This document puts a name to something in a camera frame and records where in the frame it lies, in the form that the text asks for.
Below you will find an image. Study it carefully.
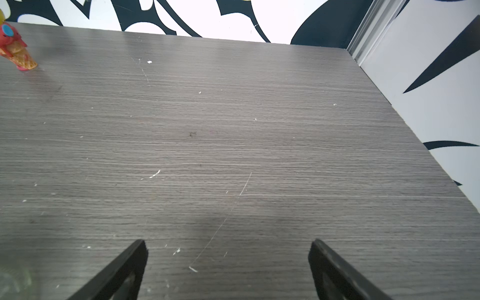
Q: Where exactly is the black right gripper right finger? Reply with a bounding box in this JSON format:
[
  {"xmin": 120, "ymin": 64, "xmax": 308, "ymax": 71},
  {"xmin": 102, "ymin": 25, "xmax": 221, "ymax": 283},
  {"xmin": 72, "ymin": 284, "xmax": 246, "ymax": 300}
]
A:
[{"xmin": 308, "ymin": 239, "xmax": 390, "ymax": 300}]

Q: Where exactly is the small red yellow toy figure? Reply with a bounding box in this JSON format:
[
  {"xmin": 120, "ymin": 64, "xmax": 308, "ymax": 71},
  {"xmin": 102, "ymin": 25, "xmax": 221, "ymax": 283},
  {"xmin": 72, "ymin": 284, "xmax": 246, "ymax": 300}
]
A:
[{"xmin": 1, "ymin": 11, "xmax": 38, "ymax": 71}]

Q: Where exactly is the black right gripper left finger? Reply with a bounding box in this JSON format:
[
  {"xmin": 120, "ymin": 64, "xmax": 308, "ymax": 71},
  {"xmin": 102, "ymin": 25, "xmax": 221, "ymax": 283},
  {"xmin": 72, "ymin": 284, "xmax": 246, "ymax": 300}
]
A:
[{"xmin": 69, "ymin": 239, "xmax": 148, "ymax": 300}]

